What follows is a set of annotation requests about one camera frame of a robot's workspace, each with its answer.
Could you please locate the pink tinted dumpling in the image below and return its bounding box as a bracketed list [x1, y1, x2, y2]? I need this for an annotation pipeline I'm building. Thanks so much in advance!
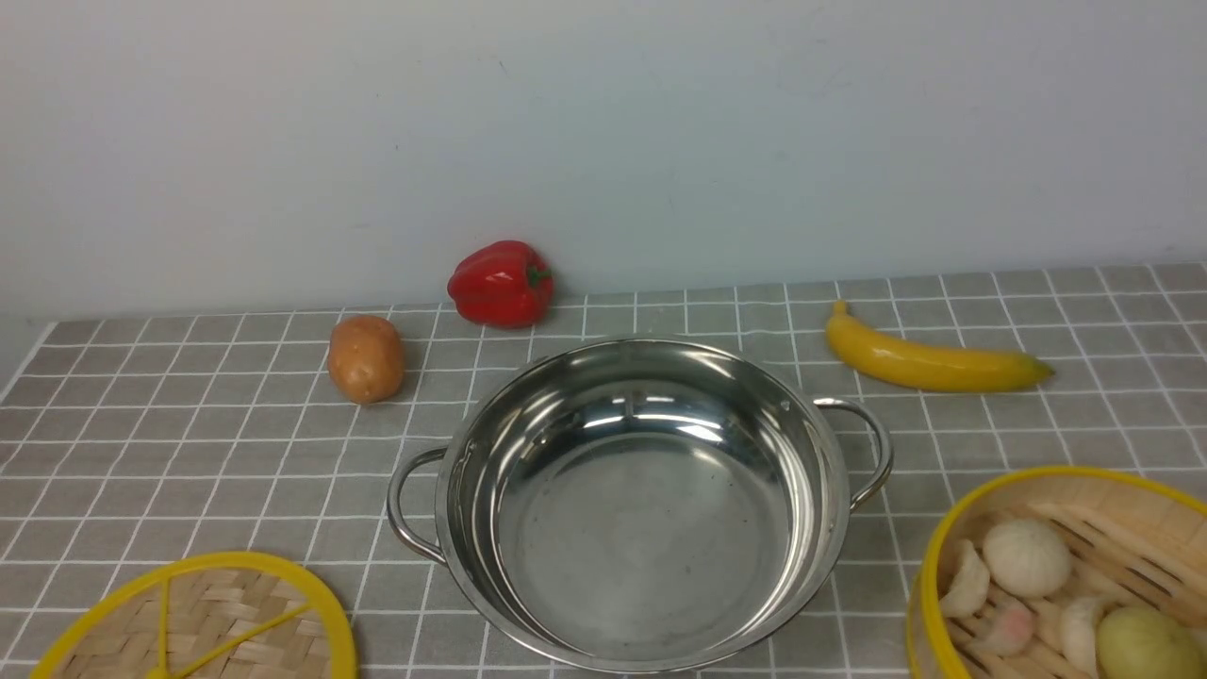
[974, 599, 1037, 657]

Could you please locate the red bell pepper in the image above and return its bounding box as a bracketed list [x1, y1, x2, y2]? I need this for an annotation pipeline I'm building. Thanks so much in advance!
[447, 240, 554, 328]

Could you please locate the grey checkered tablecloth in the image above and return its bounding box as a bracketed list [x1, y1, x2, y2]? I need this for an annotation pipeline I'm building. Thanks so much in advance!
[1, 265, 1205, 678]

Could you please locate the green round bun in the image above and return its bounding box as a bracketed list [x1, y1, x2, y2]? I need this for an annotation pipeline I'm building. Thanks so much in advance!
[1098, 605, 1205, 678]

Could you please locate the yellow banana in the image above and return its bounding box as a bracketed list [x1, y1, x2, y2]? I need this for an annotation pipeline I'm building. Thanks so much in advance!
[826, 298, 1055, 392]

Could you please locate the woven bamboo steamer lid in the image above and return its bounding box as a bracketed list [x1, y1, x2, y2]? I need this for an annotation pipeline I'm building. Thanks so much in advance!
[31, 551, 358, 678]

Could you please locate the stainless steel pot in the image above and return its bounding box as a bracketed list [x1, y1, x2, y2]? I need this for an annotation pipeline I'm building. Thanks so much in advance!
[385, 336, 894, 675]

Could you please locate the bamboo steamer basket yellow rim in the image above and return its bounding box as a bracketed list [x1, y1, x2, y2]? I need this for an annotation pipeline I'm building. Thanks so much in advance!
[905, 467, 1206, 678]

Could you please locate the pale folded dumpling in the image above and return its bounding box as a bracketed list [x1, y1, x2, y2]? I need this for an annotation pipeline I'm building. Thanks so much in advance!
[939, 538, 991, 619]

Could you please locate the brown potato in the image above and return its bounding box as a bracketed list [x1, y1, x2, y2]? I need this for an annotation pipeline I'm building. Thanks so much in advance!
[327, 315, 406, 406]

